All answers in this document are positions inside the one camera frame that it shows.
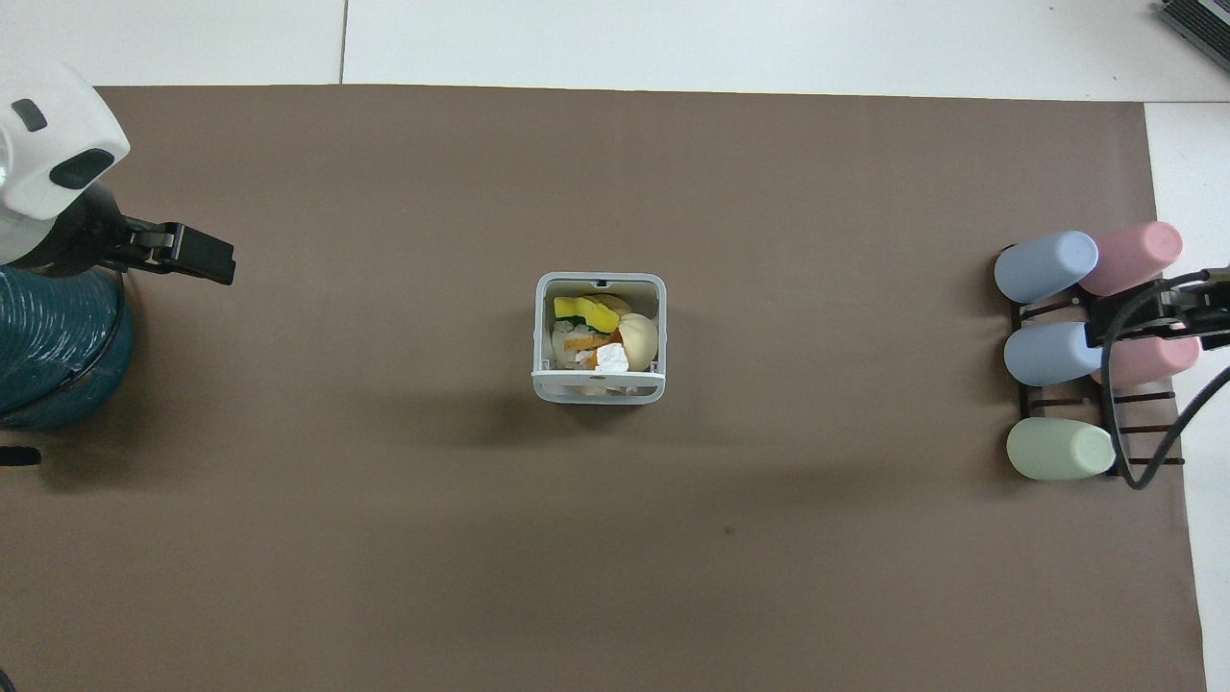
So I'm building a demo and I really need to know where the blue cup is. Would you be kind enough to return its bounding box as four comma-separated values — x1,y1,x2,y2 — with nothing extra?
1003,321,1106,388
994,231,1099,305

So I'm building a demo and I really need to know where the grey ribbed device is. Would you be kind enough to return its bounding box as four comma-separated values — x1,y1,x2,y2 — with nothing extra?
1157,0,1230,61

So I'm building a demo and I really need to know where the black cup rack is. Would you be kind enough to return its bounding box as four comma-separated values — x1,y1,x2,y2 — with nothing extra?
1009,286,1187,479

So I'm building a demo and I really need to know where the pink cup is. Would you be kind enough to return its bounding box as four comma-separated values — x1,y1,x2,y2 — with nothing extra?
1095,336,1202,388
1080,221,1185,298

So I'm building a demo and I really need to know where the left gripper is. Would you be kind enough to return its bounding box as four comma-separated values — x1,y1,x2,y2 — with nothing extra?
37,181,153,278

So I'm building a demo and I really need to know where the pale green cup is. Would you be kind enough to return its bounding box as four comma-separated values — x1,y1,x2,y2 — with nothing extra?
1005,416,1117,482

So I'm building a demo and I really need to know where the yellow green sponge piece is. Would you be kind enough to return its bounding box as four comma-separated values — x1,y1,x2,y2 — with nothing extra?
553,296,622,334

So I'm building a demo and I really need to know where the grey white trash can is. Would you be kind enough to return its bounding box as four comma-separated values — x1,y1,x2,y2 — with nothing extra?
531,272,668,406

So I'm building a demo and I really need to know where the teal ribbed container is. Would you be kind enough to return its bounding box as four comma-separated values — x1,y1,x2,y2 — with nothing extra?
0,263,136,431

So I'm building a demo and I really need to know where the cream round bun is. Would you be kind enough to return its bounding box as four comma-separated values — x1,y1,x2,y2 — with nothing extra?
617,312,660,372

